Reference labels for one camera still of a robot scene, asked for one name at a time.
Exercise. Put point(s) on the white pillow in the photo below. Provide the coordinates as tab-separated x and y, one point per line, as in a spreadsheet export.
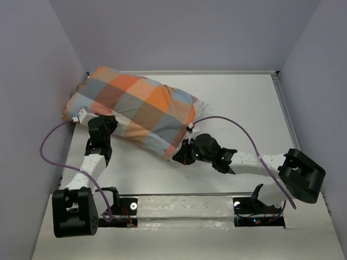
199	107

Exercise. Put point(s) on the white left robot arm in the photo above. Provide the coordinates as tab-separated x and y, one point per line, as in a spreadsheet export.
78	207

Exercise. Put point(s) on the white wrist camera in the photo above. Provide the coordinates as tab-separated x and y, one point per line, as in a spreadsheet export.
83	117
192	129

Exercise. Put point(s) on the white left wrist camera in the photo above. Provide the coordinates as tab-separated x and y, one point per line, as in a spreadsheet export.
83	117

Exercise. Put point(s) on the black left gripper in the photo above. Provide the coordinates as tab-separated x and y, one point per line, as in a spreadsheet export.
110	121

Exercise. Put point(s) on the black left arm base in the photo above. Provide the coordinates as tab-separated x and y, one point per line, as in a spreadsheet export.
124	210

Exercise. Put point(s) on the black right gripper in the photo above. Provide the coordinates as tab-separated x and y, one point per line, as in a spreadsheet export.
182	156

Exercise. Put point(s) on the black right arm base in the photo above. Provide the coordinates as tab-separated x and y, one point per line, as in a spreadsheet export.
250	212

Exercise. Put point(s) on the colourful checked pillowcase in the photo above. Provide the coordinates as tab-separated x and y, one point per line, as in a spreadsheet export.
151	114

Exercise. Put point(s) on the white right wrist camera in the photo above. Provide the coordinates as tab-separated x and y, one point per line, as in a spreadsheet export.
192	129

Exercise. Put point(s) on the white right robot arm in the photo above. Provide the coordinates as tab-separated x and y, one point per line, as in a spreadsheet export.
294	174

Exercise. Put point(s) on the aluminium table edge rail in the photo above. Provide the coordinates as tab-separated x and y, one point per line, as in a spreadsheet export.
202	72

